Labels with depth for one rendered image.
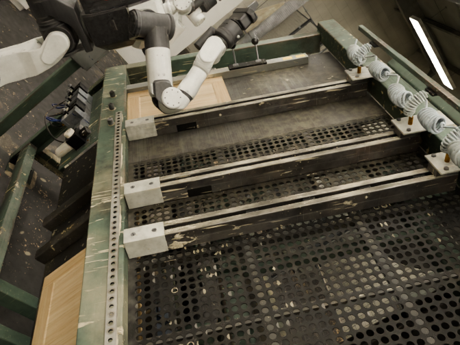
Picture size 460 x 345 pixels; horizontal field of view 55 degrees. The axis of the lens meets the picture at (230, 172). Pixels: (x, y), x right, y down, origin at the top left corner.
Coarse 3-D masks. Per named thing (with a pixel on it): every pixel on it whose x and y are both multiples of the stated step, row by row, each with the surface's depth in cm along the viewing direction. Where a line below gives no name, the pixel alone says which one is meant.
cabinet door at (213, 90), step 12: (204, 84) 224; (216, 84) 223; (132, 96) 223; (144, 96) 222; (204, 96) 215; (216, 96) 213; (228, 96) 212; (132, 108) 212; (144, 108) 212; (156, 108) 210
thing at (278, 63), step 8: (288, 56) 235; (304, 56) 232; (264, 64) 230; (272, 64) 231; (280, 64) 232; (288, 64) 233; (296, 64) 233; (216, 72) 229; (224, 72) 229; (232, 72) 229; (240, 72) 230; (248, 72) 231; (256, 72) 232; (176, 80) 227; (128, 88) 225; (136, 88) 225; (144, 88) 226
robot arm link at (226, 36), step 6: (210, 30) 167; (216, 30) 166; (222, 30) 165; (228, 30) 165; (204, 36) 166; (210, 36) 167; (222, 36) 165; (228, 36) 165; (198, 42) 166; (204, 42) 166; (228, 42) 166; (234, 42) 168; (198, 48) 168; (222, 48) 165; (228, 48) 170; (222, 54) 170; (216, 60) 170
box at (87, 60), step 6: (96, 48) 228; (78, 54) 228; (84, 54) 228; (90, 54) 229; (96, 54) 230; (102, 54) 230; (78, 60) 230; (84, 60) 230; (90, 60) 231; (96, 60) 231; (84, 66) 232; (90, 66) 233
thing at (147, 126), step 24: (360, 48) 190; (360, 72) 196; (264, 96) 197; (288, 96) 194; (312, 96) 196; (336, 96) 198; (360, 96) 200; (144, 120) 191; (168, 120) 190; (192, 120) 192; (216, 120) 195
